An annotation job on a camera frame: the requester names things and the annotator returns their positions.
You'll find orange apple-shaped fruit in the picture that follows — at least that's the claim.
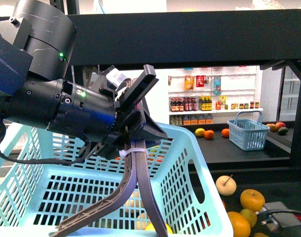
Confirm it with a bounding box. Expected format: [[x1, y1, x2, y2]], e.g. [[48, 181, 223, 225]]
[[240, 189, 265, 212]]

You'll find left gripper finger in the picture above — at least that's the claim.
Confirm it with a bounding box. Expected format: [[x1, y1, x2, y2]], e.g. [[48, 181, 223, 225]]
[[52, 152, 137, 237]]

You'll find white pear with stem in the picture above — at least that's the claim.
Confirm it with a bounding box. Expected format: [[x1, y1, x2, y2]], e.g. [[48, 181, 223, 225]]
[[215, 175, 237, 196]]

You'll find kiwi upper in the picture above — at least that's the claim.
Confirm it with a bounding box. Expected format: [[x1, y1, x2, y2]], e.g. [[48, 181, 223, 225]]
[[240, 208, 258, 228]]

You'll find light blue shopping basket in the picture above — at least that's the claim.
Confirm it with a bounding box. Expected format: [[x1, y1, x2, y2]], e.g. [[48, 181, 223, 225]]
[[0, 124, 233, 237]]

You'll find black metal shelf frame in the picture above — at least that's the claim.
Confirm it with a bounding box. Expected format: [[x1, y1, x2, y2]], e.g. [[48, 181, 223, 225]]
[[65, 9, 301, 166]]

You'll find orange fruit centre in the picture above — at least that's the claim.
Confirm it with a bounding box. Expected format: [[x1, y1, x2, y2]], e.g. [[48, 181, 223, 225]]
[[227, 211, 251, 237]]

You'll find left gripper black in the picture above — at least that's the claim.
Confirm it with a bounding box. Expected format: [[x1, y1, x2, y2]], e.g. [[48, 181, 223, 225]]
[[86, 65, 168, 237]]

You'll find yellow lemon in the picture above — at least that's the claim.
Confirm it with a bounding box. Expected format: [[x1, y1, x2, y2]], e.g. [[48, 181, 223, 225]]
[[145, 222, 174, 235]]

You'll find black cable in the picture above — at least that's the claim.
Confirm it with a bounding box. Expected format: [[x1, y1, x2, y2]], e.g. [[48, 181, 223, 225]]
[[0, 118, 97, 165]]

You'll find small blue basket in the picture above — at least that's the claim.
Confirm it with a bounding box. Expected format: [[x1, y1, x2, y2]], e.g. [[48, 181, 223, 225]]
[[227, 111, 270, 151]]

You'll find white zip tie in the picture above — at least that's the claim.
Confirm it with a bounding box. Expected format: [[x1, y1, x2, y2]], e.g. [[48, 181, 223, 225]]
[[119, 148, 149, 158]]

